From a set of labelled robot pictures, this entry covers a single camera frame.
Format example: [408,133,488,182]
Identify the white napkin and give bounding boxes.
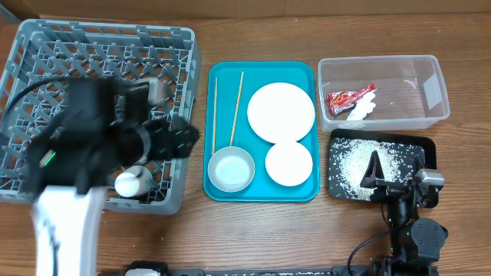
[347,92,376,120]

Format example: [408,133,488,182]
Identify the large white plate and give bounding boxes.
[247,82,315,143]

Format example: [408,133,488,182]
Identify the grey plastic dish rack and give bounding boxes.
[1,19,201,204]

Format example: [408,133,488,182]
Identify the clear plastic bin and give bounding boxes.
[318,54,450,132]

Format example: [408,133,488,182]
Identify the small white bowl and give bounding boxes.
[265,142,313,187]

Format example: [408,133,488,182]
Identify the red snack wrapper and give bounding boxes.
[326,83,377,116]

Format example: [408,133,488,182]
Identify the grey metal bowl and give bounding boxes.
[207,146,255,192]

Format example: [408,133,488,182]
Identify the white paper cup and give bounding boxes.
[114,166,152,198]

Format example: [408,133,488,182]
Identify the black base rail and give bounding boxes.
[97,260,438,276]

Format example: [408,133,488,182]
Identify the spilled rice pile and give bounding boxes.
[328,138,425,202]

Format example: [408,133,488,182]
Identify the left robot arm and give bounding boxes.
[26,77,199,275]

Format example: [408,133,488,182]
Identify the black plastic tray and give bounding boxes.
[328,129,437,202]

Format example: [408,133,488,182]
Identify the teal plastic tray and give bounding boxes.
[203,61,321,202]

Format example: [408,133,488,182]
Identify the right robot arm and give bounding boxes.
[354,151,448,275]

